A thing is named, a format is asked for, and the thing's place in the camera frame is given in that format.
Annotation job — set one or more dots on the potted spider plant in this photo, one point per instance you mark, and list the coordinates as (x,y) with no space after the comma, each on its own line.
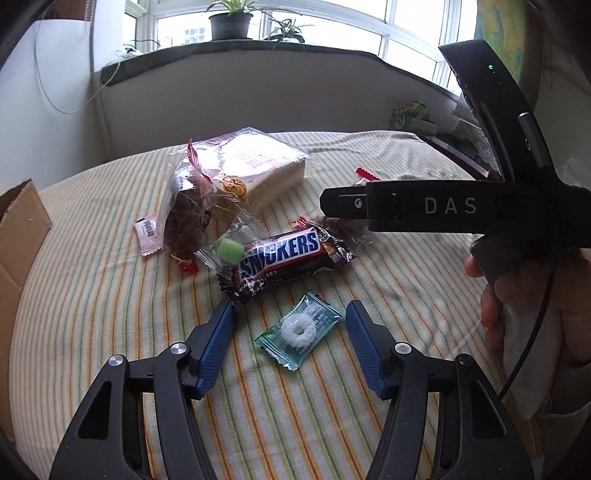
(231,23)

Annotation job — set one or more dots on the person's right hand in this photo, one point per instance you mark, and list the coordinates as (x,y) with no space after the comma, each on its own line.
(577,295)

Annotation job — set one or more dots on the small trailing plant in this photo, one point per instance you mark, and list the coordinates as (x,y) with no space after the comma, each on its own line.
(286,32)

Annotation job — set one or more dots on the sliced bread package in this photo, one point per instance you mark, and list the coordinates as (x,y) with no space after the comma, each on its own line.
(272,159)

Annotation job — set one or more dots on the grey window sill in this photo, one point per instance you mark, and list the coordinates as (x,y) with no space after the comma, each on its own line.
(277,53)

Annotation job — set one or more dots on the green candy clear wrapper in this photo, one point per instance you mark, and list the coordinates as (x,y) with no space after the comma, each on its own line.
(230,251)

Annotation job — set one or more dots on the light grey cloth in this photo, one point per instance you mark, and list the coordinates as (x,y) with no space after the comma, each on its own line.
(535,364)

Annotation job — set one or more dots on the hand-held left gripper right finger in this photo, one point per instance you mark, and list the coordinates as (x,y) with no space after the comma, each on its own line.
(364,350)

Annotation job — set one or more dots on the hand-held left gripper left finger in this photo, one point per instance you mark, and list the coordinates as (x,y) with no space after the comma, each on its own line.
(217,350)

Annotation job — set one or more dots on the wall map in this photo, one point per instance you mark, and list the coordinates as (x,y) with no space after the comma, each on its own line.
(501,37)

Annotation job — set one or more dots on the large brown chocolate bar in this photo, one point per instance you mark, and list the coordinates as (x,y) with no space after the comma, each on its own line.
(277,256)

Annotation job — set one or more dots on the white lace cloth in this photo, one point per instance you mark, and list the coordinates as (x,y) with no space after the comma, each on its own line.
(475,134)

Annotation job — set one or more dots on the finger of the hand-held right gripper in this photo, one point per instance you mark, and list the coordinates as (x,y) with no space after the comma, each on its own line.
(344,202)

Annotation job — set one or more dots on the small pink packet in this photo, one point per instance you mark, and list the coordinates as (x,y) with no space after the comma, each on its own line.
(148,235)

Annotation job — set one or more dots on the cardboard box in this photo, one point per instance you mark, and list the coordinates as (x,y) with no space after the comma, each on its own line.
(18,277)

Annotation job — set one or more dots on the dark cake packet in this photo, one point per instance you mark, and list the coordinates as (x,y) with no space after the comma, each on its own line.
(189,217)

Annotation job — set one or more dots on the white framed window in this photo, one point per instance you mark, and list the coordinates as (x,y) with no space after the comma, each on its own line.
(369,23)

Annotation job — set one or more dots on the green carton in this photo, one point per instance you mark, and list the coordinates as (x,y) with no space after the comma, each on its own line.
(411,117)

